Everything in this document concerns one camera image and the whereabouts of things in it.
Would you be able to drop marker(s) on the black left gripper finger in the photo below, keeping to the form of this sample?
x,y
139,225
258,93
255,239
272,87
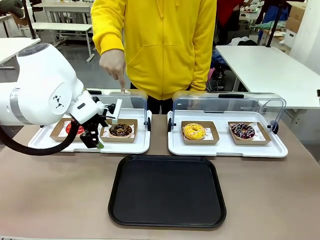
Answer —
x,y
100,145
88,141

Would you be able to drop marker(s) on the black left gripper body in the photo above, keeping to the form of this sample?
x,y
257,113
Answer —
x,y
93,126

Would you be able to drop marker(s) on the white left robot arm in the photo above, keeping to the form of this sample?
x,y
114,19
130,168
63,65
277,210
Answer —
x,y
37,82

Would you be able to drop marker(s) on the person's right forearm yellow sleeve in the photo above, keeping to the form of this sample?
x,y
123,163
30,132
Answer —
x,y
107,25

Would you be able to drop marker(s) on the person's left forearm yellow sleeve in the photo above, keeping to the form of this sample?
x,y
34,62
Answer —
x,y
202,62

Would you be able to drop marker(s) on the red glazed donut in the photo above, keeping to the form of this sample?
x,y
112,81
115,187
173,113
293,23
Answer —
x,y
80,130

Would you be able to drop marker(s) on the chocolate sprinkled donut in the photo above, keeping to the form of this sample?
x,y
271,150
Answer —
x,y
113,132

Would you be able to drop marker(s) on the brown cardboard donut tray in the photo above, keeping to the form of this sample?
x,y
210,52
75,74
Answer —
x,y
262,136
212,136
133,130
56,132

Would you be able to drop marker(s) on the black serving tray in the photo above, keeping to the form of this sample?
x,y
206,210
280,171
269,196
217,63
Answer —
x,y
167,192

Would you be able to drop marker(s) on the yellow glazed donut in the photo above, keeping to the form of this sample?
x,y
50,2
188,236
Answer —
x,y
190,133

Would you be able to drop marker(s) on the chocolate donut coloured sprinkles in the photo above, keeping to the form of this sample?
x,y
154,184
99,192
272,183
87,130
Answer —
x,y
237,132

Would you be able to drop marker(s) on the person's right hand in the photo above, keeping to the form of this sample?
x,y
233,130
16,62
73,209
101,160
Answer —
x,y
112,65

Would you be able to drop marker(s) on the white display case base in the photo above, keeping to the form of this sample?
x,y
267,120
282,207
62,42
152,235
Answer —
x,y
140,145
225,150

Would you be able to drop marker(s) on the clear display case lid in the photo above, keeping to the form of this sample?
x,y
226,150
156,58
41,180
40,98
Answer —
x,y
137,105
250,107

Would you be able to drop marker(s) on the white table with white legs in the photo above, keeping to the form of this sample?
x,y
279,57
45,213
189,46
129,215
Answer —
x,y
62,26

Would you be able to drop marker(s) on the person's yellow hoodie torso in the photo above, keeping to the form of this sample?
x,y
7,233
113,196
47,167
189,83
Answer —
x,y
162,45

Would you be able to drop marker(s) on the white table corner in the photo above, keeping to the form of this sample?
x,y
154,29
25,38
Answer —
x,y
15,47

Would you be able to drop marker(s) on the black vertical pole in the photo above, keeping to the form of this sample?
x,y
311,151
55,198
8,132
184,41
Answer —
x,y
30,20
273,22

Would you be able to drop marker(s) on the dark green glove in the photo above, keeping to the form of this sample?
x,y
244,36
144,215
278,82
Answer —
x,y
11,6

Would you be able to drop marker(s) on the background person in red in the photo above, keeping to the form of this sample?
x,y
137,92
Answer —
x,y
230,17

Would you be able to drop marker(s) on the large white table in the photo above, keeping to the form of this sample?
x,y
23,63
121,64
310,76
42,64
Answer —
x,y
270,72

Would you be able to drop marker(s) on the white storage box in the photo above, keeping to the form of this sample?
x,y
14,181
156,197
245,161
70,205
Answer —
x,y
295,41

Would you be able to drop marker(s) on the brown cardboard box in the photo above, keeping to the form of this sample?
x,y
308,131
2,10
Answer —
x,y
297,15

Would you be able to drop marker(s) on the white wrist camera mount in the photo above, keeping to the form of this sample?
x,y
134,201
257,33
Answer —
x,y
117,110

